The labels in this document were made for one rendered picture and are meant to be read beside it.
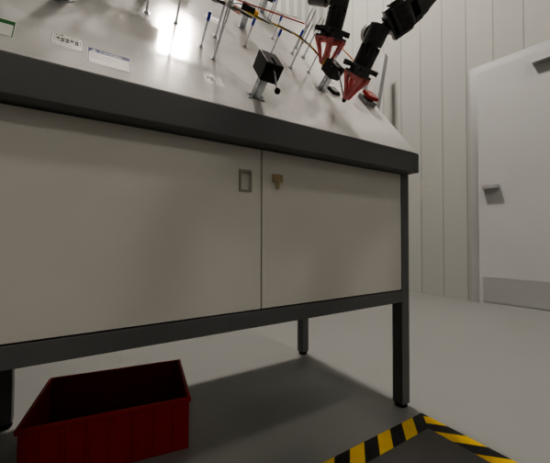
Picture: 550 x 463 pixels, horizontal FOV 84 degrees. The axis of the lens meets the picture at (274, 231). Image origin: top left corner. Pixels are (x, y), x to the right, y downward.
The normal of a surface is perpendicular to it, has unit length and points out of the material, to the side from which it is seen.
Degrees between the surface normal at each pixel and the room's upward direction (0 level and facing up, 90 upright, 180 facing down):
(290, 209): 90
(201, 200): 90
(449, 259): 90
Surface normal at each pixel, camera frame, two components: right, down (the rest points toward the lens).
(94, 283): 0.53, -0.02
